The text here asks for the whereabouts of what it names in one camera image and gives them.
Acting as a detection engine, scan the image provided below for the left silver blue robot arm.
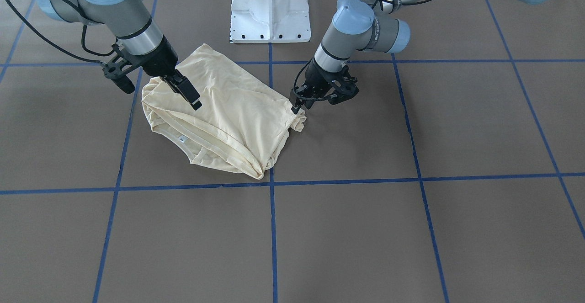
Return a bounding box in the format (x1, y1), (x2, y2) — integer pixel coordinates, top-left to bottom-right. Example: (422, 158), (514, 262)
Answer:
(290, 0), (547, 114)

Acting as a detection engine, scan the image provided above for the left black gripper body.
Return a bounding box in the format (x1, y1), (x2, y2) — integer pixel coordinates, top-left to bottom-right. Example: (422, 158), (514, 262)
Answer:
(299, 58), (335, 100)

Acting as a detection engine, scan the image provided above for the cream long-sleeve printed shirt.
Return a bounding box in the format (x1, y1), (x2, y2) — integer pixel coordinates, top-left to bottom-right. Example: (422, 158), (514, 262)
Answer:
(141, 43), (306, 180)

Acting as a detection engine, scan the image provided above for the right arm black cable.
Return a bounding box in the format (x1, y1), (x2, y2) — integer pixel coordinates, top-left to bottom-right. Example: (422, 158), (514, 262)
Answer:
(1, 0), (119, 64)

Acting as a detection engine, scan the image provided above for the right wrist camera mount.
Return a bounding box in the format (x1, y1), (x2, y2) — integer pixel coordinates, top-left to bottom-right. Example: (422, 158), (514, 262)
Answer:
(100, 43), (139, 94)

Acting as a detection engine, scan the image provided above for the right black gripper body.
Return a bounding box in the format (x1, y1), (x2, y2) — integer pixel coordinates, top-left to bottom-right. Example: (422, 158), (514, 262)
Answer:
(140, 36), (178, 80)

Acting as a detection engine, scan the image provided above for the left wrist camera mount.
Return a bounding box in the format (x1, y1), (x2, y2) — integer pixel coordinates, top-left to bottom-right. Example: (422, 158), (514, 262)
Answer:
(326, 65), (359, 105)

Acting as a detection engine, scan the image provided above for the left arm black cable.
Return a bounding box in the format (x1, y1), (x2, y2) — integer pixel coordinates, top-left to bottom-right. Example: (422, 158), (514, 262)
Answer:
(292, 58), (334, 102)

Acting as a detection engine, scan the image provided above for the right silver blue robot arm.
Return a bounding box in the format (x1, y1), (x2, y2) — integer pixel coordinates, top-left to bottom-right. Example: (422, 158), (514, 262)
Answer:
(36, 0), (202, 110)

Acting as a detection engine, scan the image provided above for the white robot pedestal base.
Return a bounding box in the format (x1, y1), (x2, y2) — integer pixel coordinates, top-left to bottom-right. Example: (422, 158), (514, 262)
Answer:
(229, 0), (311, 43)

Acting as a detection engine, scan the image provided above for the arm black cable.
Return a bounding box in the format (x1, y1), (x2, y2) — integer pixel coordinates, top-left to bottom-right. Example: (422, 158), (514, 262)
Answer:
(292, 58), (334, 102)
(1, 0), (119, 64)

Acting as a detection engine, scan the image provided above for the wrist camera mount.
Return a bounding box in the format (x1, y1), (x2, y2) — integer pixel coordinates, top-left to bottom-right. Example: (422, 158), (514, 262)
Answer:
(100, 43), (139, 94)
(326, 65), (359, 105)

